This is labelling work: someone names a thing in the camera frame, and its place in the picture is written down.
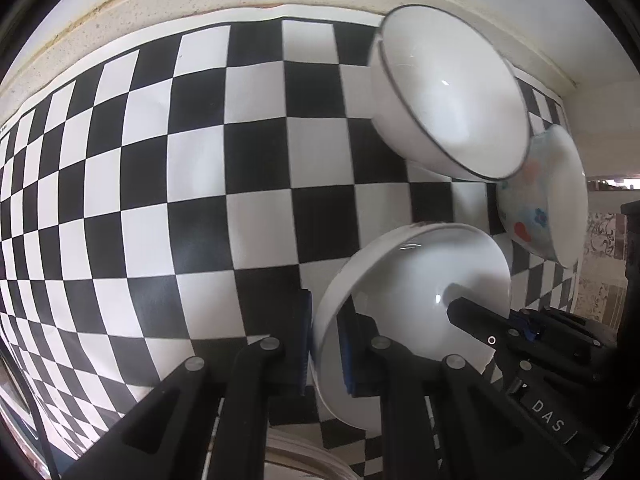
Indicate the black white checkered mat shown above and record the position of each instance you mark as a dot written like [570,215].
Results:
[150,185]

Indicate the frosted pattern glass door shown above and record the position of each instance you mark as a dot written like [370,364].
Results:
[600,230]

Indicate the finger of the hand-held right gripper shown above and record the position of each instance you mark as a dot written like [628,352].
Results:
[565,327]
[475,320]

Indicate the white bowl black rim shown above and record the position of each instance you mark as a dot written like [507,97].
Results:
[450,90]

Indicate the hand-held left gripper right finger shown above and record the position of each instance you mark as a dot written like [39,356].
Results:
[352,355]

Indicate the white bowl floral print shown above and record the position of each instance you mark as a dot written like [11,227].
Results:
[530,200]

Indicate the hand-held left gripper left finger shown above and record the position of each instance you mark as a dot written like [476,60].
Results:
[305,350]

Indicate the plain white bowl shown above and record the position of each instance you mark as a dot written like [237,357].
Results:
[425,270]

